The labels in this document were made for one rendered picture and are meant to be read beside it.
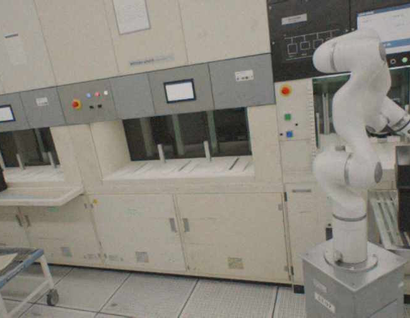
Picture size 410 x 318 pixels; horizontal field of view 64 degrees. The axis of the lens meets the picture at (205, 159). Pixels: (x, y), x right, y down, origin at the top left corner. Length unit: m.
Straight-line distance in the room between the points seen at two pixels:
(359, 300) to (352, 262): 0.14
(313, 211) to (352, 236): 0.82
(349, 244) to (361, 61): 0.64
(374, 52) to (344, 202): 0.51
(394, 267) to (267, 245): 1.04
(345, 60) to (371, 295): 0.82
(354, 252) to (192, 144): 1.63
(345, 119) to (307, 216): 1.05
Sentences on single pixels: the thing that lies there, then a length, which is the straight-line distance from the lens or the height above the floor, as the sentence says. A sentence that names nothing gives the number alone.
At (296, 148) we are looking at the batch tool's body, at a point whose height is 1.01.
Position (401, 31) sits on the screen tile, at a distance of 1.94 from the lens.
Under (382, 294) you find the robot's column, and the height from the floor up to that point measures 0.67.
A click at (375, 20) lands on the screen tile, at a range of 1.92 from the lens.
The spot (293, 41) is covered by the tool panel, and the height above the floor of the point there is 1.60.
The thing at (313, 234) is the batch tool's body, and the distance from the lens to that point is 2.21.
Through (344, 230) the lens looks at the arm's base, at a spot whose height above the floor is 0.91.
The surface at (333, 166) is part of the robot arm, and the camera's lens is 1.25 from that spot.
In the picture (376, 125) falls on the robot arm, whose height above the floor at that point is 1.21.
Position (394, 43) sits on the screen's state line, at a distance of 1.93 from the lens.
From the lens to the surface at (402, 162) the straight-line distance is 1.57.
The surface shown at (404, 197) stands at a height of 0.91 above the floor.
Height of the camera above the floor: 1.56
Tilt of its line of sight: 16 degrees down
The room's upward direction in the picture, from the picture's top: 9 degrees counter-clockwise
